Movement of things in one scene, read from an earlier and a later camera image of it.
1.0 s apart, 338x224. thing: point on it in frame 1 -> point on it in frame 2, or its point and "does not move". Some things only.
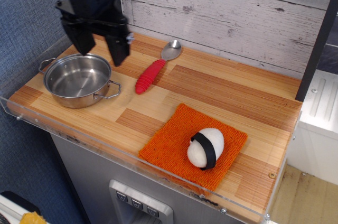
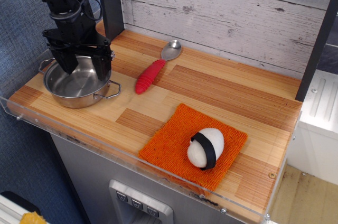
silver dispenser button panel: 131,206 does not move
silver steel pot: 75,80 does not move
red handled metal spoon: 170,50 does not move
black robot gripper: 94,6 -> 77,34
